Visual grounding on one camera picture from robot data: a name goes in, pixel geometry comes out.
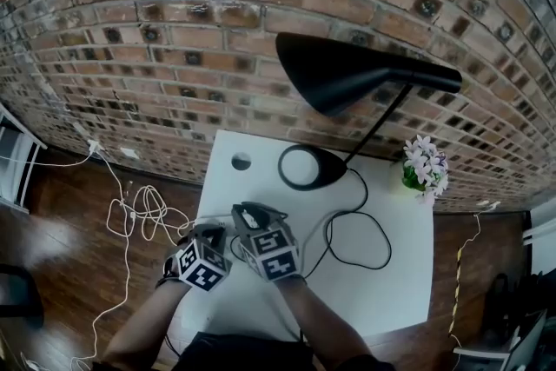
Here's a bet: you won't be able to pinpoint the tangled white power cord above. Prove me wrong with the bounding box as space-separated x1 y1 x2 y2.
106 147 205 245

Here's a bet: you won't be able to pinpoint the long white floor cord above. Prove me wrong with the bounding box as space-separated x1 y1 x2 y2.
21 229 132 371

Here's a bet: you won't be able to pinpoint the white metal shelf rack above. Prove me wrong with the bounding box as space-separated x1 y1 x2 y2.
0 103 49 214

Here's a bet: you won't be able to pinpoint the white floor charger cable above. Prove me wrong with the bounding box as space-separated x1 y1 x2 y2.
447 210 483 353

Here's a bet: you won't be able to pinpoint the person's left forearm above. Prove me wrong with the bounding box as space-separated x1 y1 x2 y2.
102 277 192 367

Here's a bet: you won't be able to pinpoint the black desk lamp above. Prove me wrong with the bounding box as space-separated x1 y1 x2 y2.
275 32 464 192

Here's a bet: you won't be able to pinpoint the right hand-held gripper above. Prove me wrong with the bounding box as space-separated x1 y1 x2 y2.
231 202 301 284

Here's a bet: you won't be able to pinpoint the person's legs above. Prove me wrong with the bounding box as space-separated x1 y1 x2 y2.
171 332 396 371

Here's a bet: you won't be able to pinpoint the white flowers in pot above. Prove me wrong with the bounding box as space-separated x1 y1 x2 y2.
401 134 450 205

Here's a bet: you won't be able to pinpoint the black cable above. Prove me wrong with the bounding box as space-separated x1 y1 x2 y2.
241 167 393 280

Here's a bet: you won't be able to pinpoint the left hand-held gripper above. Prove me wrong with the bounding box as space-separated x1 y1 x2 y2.
175 224 234 295

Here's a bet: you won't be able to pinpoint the person's right forearm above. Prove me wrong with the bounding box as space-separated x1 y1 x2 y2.
275 275 374 367

